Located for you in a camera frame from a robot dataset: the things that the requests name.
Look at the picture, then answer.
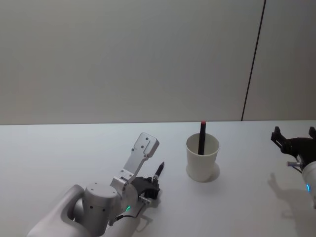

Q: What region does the white paper cup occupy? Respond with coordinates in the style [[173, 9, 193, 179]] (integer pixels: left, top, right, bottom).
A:
[[185, 133, 220, 183]]

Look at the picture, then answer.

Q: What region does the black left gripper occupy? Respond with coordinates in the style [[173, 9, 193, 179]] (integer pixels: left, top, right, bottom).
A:
[[131, 176, 161, 200]]

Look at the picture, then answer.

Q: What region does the black pen with red cap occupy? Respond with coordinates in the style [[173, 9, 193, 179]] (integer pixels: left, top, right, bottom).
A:
[[197, 120, 207, 156]]

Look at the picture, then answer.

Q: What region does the thin dark left gripper cable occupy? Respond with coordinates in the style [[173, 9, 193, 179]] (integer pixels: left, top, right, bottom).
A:
[[108, 195, 152, 226]]

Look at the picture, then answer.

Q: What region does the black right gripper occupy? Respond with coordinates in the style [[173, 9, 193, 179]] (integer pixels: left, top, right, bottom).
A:
[[270, 126, 316, 165]]

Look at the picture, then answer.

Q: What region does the thin dark right gripper cable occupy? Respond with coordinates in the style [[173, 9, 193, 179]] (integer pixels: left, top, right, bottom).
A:
[[286, 160, 303, 174]]

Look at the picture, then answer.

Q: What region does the black pen with silver band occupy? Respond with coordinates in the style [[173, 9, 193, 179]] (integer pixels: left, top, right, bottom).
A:
[[152, 161, 165, 185]]

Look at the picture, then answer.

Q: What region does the thin dark gripper cable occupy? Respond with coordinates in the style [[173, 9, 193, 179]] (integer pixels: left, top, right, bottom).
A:
[[286, 160, 303, 174], [108, 195, 152, 226]]

